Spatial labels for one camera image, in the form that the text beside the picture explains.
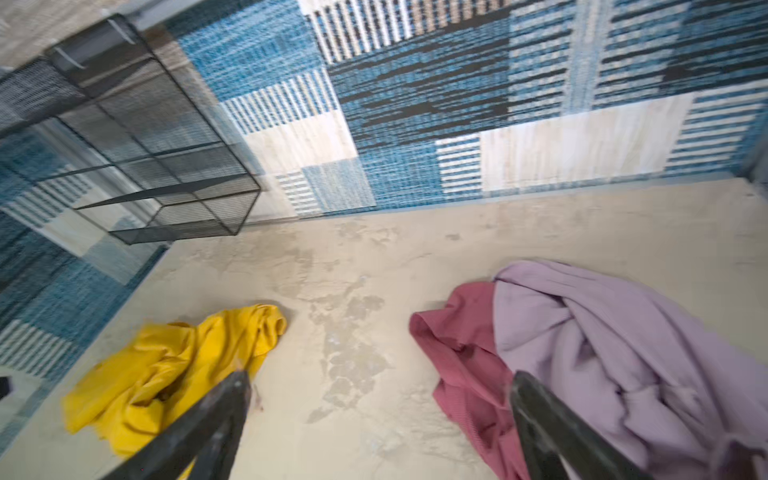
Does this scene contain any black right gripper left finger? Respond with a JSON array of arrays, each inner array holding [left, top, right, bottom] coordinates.
[[105, 371, 251, 480]]

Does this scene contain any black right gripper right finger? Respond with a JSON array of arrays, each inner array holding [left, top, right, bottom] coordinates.
[[511, 371, 651, 479]]

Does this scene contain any yellow cloth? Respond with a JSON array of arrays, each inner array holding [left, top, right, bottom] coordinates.
[[62, 305, 288, 466]]

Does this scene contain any pink-red cloth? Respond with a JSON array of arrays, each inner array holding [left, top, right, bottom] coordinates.
[[409, 282, 529, 479]]

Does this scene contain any lilac ribbed cloth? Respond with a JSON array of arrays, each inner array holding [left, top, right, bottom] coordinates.
[[493, 260, 767, 479]]

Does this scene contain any black wire mesh shelf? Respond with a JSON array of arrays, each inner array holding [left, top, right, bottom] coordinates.
[[1, 15, 261, 245]]

